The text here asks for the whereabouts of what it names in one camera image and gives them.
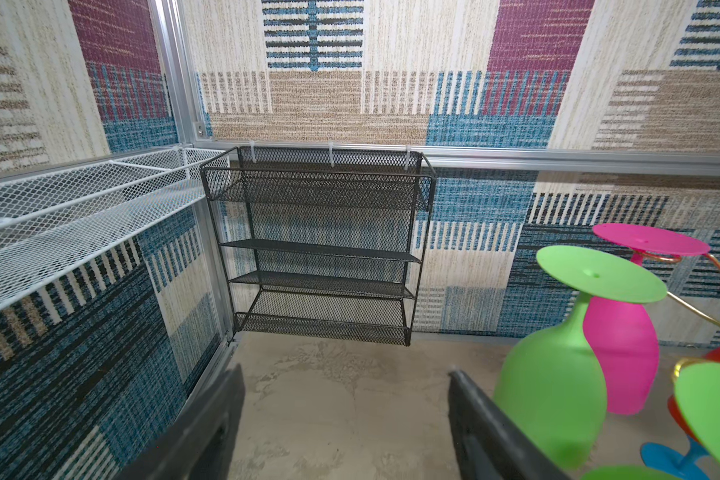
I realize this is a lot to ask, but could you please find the gold wire glass rack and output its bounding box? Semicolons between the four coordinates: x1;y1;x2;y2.
638;253;720;379

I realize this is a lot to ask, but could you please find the green wine glass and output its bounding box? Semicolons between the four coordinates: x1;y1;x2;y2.
578;359;720;480
492;245;667;470

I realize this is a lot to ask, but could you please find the red wine glass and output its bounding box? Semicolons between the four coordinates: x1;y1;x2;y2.
667;347;720;444

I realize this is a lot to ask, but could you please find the pink wine glass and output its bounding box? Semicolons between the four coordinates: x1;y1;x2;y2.
583;223;710;415

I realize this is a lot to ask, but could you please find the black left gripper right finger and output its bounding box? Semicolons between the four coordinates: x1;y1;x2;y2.
448;369;568;479

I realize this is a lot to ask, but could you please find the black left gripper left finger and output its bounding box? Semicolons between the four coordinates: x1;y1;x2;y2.
117;363;246;479

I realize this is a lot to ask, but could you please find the green wine glass back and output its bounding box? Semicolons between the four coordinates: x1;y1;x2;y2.
492;245;667;470

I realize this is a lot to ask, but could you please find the black mesh shelf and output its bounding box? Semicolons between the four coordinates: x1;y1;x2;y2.
199;144;437;346

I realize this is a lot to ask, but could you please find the blue wine glass front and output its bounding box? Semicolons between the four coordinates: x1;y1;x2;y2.
640;436;709;480

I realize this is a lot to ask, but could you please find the green wine glass front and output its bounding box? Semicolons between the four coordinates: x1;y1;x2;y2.
578;359;720;480

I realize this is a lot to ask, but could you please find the white mesh wall basket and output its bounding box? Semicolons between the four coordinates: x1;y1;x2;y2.
0;146;217;311

